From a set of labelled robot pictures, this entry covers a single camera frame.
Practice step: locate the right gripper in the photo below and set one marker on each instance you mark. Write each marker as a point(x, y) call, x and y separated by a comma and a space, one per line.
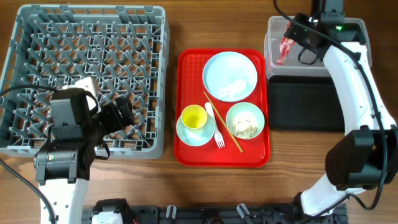
point(293, 32)

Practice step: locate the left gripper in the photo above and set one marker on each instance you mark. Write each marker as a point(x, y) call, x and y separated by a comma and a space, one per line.
point(117, 123)

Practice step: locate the red snack wrapper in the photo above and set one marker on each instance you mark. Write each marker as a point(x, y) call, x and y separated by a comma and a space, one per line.
point(284, 47)

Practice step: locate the yellow cup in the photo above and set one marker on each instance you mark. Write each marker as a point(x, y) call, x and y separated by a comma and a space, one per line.
point(194, 116)

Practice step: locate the small light blue bowl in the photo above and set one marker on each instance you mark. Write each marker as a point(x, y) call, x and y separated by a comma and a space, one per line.
point(197, 137)

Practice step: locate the green bowl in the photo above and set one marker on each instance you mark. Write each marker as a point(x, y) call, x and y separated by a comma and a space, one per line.
point(250, 108)

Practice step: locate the rice food waste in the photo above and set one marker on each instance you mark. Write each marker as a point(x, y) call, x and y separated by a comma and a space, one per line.
point(244, 125)

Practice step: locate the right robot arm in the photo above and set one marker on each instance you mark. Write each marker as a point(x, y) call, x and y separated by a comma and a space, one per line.
point(366, 158)

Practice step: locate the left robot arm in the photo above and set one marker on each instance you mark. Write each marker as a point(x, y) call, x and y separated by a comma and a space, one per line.
point(62, 166)

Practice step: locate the grey dishwasher rack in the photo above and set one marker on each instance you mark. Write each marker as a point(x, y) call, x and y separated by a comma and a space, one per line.
point(124, 48)

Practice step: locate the clear plastic bin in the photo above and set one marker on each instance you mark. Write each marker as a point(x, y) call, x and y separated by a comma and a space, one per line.
point(298, 60)

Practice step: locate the black tray bin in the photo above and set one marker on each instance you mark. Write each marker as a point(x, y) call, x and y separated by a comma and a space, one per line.
point(304, 104)

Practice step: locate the large light blue plate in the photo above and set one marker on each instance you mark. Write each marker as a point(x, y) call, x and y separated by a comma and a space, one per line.
point(229, 76)

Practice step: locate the white plastic fork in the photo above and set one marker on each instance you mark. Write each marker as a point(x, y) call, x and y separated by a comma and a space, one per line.
point(217, 135)

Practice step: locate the wooden chopstick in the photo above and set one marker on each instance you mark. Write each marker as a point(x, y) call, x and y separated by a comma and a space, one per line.
point(224, 123)

